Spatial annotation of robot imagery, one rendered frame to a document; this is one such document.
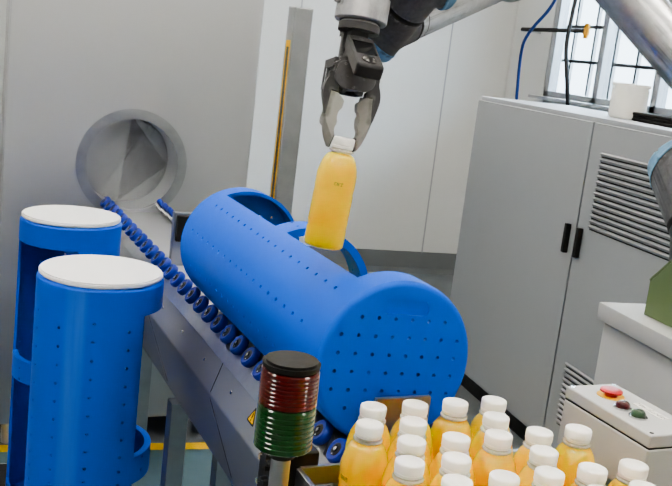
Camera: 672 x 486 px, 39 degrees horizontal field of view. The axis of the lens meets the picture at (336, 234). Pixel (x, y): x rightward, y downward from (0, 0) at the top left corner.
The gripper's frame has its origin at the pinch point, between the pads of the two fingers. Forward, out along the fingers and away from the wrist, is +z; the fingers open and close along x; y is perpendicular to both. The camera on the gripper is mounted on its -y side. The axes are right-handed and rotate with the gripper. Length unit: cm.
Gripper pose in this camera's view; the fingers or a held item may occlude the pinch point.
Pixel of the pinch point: (343, 141)
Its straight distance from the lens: 160.2
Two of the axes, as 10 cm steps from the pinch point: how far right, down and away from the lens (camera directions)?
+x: -9.4, -1.5, -3.0
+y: -2.9, -0.7, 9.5
